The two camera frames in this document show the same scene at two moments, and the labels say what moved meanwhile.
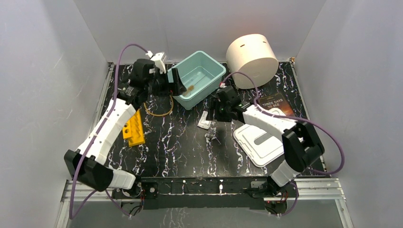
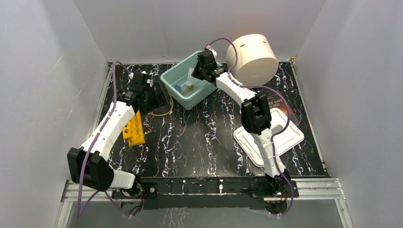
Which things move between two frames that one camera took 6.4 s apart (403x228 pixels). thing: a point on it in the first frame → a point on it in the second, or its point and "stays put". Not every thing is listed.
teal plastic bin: x=201 y=74 stays put
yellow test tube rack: x=133 y=130 stays put
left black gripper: x=164 y=84 → x=156 y=95
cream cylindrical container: x=254 y=55 stays put
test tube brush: x=191 y=87 stays put
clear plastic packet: x=203 y=122 → x=191 y=80
